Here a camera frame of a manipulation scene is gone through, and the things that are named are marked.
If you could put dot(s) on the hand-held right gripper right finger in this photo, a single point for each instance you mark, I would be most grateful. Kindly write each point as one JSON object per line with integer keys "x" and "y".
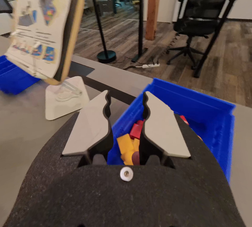
{"x": 167, "y": 134}

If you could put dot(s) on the wooden post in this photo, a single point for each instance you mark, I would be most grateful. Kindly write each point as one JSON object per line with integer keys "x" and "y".
{"x": 152, "y": 14}

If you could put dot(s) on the black office chair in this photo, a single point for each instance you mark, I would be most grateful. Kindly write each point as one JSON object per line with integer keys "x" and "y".
{"x": 196, "y": 26}

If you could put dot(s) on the black round-base stand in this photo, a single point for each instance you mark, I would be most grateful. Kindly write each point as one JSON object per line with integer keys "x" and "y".
{"x": 106, "y": 57}

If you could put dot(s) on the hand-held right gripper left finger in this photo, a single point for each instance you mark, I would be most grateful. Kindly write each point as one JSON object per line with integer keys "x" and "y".
{"x": 86, "y": 132}

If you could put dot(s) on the blue tagged plastic bin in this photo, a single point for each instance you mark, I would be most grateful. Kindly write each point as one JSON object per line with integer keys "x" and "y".
{"x": 196, "y": 103}

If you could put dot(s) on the pile of blocks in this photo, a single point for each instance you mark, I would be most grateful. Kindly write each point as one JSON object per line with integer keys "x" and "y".
{"x": 126, "y": 144}

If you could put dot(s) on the instruction sheet on board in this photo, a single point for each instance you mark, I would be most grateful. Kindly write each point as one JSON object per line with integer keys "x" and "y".
{"x": 70, "y": 24}

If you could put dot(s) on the grey desk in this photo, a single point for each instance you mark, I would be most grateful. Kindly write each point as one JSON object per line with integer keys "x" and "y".
{"x": 23, "y": 132}

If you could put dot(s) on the white power strip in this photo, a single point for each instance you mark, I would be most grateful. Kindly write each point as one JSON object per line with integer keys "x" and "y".
{"x": 150, "y": 65}

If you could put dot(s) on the instruction sheet on stand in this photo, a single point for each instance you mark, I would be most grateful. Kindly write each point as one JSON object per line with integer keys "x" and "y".
{"x": 65, "y": 109}

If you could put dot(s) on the printed instruction sheet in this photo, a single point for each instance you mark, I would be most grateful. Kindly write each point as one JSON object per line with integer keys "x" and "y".
{"x": 39, "y": 34}

